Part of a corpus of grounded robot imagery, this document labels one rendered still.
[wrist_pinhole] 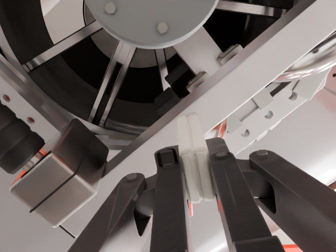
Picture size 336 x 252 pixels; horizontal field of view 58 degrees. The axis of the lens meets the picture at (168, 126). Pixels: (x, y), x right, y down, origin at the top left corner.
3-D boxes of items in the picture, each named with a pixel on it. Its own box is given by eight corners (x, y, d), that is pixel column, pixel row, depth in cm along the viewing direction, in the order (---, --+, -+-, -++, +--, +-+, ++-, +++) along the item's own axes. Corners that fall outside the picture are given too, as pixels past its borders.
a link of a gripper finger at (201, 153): (193, 152, 15) (208, 149, 15) (186, 113, 22) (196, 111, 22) (202, 203, 16) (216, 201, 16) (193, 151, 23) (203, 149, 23)
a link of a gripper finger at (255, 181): (214, 178, 14) (280, 167, 14) (202, 138, 19) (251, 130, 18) (218, 206, 14) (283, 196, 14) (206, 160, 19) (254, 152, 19)
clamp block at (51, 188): (42, 145, 32) (79, 179, 33) (4, 191, 23) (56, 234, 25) (76, 115, 31) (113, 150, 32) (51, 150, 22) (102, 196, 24)
